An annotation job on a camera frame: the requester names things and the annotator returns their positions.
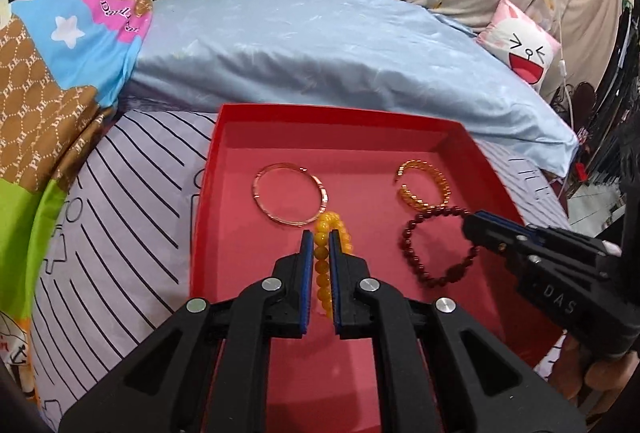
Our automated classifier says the light blue pillow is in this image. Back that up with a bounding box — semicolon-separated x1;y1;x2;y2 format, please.
120;0;579;174

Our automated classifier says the dark red bead bracelet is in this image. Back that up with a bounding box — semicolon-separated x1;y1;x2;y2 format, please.
398;206;482;289

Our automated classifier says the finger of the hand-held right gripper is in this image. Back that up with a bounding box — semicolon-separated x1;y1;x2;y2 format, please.
461;218;532;265
474;210;552;248

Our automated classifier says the beige cloth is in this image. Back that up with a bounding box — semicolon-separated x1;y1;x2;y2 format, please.
549;0;628;106

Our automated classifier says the pink cartoon face pillow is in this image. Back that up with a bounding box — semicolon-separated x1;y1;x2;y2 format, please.
475;0;562;94

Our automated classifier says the white cable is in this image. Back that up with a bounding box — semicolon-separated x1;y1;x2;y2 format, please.
539;0;573;116

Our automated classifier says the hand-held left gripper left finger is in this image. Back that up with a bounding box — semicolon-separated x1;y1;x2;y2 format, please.
59;229;316;433

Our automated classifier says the cartoon monkey printed blanket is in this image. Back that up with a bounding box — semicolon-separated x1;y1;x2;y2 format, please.
0;0;162;416

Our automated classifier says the person's right hand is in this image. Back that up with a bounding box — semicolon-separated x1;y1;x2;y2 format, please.
560;332;640;420

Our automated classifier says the red cardboard box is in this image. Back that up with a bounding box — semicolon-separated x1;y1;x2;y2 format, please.
190;103;552;433

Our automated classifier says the yellow round bead bracelet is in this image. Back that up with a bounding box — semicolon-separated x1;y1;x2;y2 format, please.
312;211;357;320

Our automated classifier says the thin rose gold bangle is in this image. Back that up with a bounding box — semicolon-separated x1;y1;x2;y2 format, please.
252;162;329;227

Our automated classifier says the grey striped bed sheet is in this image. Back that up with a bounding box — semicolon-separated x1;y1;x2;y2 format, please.
30;110;571;433

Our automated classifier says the wide gold chain bangle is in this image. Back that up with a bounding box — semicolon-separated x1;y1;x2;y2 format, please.
394;158;452;214

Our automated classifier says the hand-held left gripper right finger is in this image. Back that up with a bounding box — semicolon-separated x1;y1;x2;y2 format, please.
327;229;586;433

